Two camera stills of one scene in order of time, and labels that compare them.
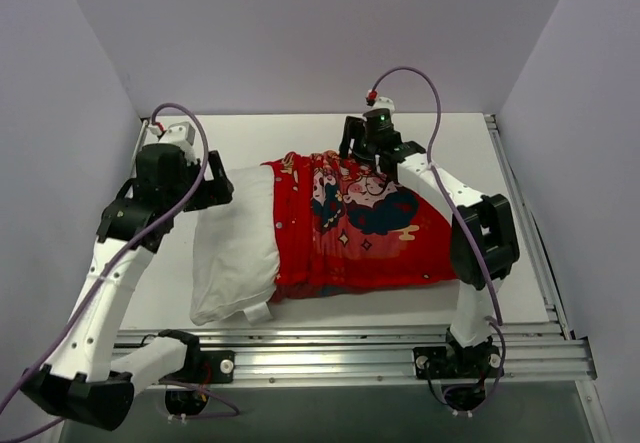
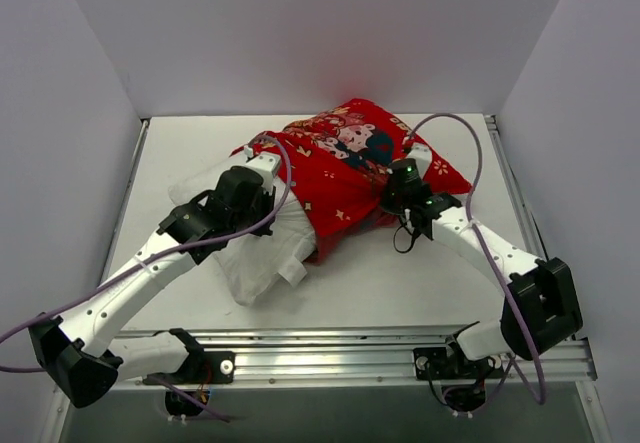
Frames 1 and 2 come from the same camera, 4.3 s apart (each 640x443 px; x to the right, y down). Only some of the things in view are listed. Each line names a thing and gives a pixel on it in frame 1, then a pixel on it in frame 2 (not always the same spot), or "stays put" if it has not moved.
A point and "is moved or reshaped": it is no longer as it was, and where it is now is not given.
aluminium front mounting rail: x=390 y=355 stays put
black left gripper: x=215 y=183 → x=267 y=195
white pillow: x=236 y=257 is moved or reshaped
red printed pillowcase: x=341 y=226 is moved or reshaped
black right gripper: x=353 y=136 → x=392 y=200
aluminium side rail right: x=547 y=278 stays put
